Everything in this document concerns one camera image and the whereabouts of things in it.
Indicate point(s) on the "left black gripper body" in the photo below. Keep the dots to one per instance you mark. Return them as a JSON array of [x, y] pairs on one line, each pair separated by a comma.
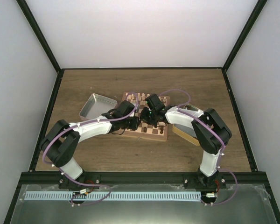
[[132, 126]]

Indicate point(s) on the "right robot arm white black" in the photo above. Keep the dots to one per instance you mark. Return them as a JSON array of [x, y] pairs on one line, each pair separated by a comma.
[[210, 131]]

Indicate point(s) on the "pink rimmed metal tin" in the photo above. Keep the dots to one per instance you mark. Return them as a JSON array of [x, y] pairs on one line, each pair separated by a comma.
[[95, 106]]

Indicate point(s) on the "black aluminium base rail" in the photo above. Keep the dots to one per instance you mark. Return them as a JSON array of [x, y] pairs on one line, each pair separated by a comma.
[[186, 179]]

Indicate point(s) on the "yellow rimmed metal tin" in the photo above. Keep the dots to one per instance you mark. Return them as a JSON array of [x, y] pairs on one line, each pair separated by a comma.
[[186, 132]]

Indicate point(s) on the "light blue slotted cable duct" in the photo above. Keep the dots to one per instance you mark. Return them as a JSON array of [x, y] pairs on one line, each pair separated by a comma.
[[115, 196]]

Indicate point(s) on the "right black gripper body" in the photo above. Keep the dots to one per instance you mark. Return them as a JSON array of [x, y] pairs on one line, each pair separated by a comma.
[[150, 118]]

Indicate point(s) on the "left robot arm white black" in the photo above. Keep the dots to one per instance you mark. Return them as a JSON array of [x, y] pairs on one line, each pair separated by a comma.
[[61, 142]]

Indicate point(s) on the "wooden chess board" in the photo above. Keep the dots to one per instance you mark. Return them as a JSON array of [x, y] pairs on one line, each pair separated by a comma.
[[153, 133]]

